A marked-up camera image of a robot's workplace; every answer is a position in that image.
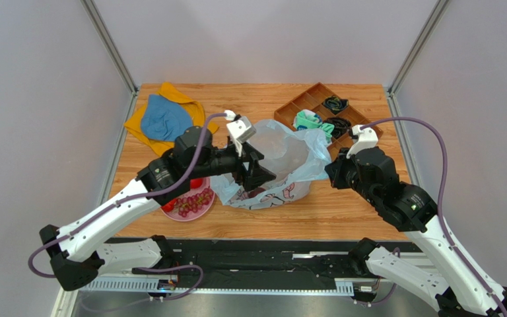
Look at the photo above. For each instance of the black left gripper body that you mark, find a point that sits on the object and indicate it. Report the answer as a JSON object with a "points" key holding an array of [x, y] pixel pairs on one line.
{"points": [[236, 164]]}

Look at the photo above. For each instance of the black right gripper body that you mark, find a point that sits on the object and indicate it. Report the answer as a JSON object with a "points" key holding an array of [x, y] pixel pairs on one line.
{"points": [[337, 172]]}

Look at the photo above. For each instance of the dark purple mangosteen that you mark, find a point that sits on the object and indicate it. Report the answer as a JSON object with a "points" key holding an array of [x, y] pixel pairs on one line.
{"points": [[260, 191]]}

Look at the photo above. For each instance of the light blue plastic bag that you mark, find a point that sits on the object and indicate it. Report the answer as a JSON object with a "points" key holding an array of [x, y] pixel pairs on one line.
{"points": [[296, 157]]}

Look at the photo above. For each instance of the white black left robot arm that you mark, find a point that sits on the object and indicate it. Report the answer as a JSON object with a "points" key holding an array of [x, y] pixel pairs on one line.
{"points": [[81, 251]]}

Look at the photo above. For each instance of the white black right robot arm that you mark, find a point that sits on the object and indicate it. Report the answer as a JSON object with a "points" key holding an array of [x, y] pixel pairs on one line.
{"points": [[459, 287]]}

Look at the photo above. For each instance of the black patterned sock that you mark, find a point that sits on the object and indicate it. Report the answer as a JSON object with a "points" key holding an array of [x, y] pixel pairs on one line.
{"points": [[342, 126], [335, 104]]}

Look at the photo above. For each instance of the teal blue sock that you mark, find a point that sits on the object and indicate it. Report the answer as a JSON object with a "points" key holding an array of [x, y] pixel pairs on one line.
{"points": [[328, 129]]}

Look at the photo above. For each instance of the red apple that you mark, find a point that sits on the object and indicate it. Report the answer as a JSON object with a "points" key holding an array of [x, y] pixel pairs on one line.
{"points": [[196, 183]]}

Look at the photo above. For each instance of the wooden divided tray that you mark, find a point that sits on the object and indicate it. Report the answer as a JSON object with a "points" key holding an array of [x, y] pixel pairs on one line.
{"points": [[312, 99]]}

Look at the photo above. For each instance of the teal white sock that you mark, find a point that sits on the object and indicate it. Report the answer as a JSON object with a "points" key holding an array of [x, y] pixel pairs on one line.
{"points": [[307, 119]]}

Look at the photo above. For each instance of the purple grapes bunch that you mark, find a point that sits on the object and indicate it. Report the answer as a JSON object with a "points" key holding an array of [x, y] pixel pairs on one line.
{"points": [[194, 205]]}

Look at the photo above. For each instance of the pink plate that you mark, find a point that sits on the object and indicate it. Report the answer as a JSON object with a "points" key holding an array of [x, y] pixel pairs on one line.
{"points": [[173, 215]]}

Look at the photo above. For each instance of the yellow cloth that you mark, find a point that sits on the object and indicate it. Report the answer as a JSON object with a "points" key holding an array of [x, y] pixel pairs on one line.
{"points": [[167, 90]]}

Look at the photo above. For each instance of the blue cloth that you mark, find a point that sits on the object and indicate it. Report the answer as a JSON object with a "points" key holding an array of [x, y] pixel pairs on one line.
{"points": [[164, 120]]}

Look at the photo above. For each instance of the red strawberry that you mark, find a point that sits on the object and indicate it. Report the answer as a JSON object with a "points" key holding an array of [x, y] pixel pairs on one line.
{"points": [[170, 206]]}

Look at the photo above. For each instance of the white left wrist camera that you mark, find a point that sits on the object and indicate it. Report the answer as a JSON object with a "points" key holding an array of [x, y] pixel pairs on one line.
{"points": [[240, 130]]}

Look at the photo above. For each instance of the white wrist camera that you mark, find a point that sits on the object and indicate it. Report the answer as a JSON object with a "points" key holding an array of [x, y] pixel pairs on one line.
{"points": [[363, 138], [240, 130]]}

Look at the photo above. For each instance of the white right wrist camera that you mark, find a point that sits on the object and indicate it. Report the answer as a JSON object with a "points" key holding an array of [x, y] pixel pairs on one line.
{"points": [[363, 138]]}

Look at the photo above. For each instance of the aluminium frame rail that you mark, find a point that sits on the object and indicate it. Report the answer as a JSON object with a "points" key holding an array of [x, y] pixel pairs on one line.
{"points": [[102, 30]]}

